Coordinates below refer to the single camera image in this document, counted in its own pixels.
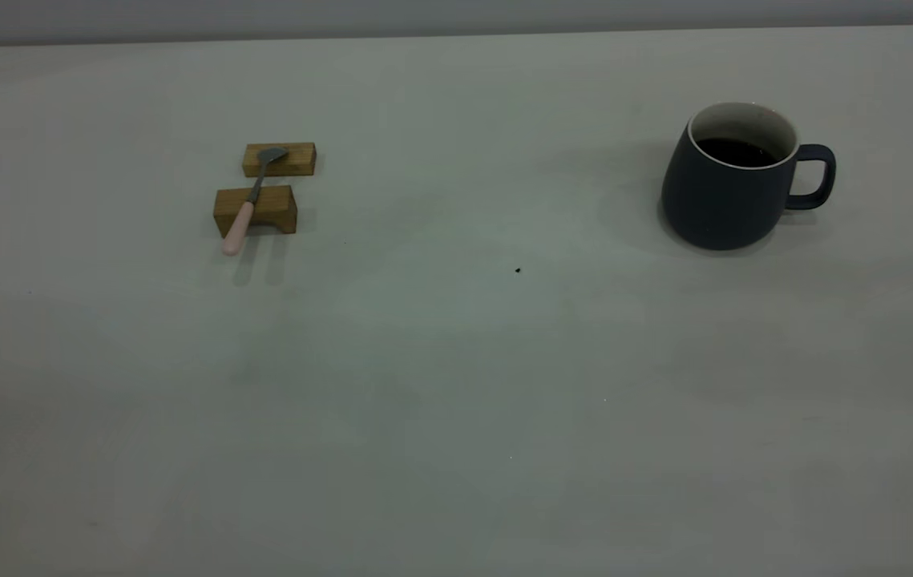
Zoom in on arched wooden block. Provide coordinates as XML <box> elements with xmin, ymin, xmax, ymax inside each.
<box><xmin>212</xmin><ymin>185</ymin><xmax>298</xmax><ymax>239</ymax></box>

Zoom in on flat rectangular wooden block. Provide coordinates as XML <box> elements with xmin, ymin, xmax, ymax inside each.
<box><xmin>242</xmin><ymin>142</ymin><xmax>317</xmax><ymax>178</ymax></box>

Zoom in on dark grey ceramic cup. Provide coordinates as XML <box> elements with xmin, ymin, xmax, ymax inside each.
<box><xmin>661</xmin><ymin>102</ymin><xmax>837</xmax><ymax>252</ymax></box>

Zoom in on metal spoon with pink handle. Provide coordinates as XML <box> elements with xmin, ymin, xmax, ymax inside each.
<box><xmin>221</xmin><ymin>147</ymin><xmax>290</xmax><ymax>257</ymax></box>

